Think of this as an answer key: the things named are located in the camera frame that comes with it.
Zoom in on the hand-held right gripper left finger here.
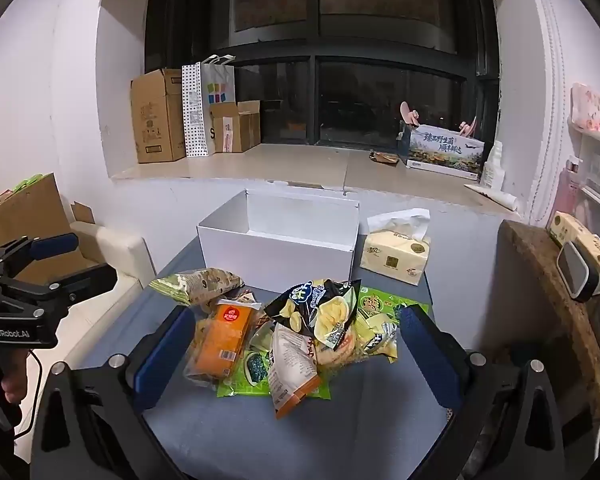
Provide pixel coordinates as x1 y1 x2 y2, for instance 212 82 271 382
30 307 197 480

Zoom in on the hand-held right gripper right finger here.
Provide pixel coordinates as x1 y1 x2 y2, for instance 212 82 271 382
399 304 568 480

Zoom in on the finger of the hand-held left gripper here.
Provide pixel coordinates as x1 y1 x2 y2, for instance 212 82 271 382
0 265 119 314
0 232 80 274

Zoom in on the orange snack packet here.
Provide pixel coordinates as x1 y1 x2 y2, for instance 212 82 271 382
184 299 262 386

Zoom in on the green seaweed snack packet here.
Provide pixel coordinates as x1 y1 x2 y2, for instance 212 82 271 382
216 320 331 402
352 286 431 333

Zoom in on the green and white snack bag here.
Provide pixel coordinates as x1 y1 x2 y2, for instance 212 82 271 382
149 267 246 307

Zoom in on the white and orange snack bag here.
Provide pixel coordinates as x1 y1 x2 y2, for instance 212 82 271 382
267 322 325 420

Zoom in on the black potato chips bag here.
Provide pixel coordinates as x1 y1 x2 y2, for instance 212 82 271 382
263 279 363 351

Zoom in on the white cardboard box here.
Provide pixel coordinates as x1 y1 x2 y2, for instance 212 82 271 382
196 188 361 283

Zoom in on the person's left hand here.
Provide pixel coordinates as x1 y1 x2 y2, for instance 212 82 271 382
1 349 30 414

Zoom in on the white sofa armrest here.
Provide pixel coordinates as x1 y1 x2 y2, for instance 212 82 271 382
70 220 156 291

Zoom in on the open brown cardboard box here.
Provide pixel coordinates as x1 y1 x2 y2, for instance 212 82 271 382
0 172 106 286

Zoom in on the pale yellow tissue pack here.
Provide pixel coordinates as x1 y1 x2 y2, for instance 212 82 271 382
360 208 432 287

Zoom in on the rough wooden slab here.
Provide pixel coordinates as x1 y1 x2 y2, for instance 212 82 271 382
500 220 600 426

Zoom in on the large brown cardboard box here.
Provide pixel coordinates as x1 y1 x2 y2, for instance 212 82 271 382
131 68 187 164

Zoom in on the white and black device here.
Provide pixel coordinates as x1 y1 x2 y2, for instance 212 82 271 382
556 241 600 303

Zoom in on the white rolled paper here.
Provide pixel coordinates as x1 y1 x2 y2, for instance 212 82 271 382
464 183 520 212

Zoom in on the polka dot paper bag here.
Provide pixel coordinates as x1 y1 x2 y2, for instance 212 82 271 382
181 62 204 158

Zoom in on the pale yellow carton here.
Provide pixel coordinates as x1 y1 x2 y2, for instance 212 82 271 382
550 211 600 281

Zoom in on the white plastic bottle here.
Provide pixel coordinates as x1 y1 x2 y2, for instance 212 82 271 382
481 141 503 188

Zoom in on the landscape print carton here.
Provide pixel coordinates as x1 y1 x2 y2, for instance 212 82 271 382
407 125 486 181

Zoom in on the small open cardboard box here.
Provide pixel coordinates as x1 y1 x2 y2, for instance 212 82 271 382
209 100 262 154

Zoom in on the pink bottle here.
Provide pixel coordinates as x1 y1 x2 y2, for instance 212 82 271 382
547 156 583 231

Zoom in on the white paper shopping bag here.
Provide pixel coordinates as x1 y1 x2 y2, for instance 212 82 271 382
200 55 237 155

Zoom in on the black framed window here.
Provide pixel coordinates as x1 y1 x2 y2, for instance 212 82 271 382
145 0 501 151

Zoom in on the pink floral pouch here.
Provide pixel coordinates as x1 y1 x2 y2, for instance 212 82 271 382
570 83 600 136

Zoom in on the black cable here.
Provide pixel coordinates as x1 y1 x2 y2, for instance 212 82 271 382
15 350 44 441

